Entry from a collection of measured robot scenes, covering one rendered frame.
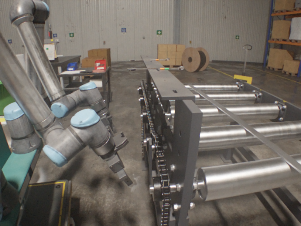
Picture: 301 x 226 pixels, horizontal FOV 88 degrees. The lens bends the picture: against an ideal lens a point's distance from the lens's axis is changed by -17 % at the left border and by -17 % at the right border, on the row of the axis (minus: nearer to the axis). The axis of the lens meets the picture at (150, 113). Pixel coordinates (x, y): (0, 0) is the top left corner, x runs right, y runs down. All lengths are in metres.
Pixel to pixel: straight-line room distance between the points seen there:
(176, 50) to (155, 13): 3.42
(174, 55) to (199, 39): 3.58
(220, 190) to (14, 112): 1.05
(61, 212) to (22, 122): 0.61
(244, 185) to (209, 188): 0.13
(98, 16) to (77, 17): 1.25
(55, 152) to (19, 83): 0.25
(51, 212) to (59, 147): 0.81
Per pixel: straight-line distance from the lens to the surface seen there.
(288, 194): 1.60
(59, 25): 11.83
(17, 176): 1.06
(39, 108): 0.70
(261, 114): 1.36
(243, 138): 0.96
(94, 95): 1.05
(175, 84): 0.59
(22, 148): 1.22
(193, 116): 0.41
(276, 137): 1.09
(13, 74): 0.66
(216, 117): 1.18
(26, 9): 1.09
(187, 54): 7.76
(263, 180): 0.71
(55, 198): 1.45
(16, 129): 1.19
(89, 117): 0.61
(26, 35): 1.04
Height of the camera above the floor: 1.31
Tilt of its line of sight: 23 degrees down
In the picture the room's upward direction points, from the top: straight up
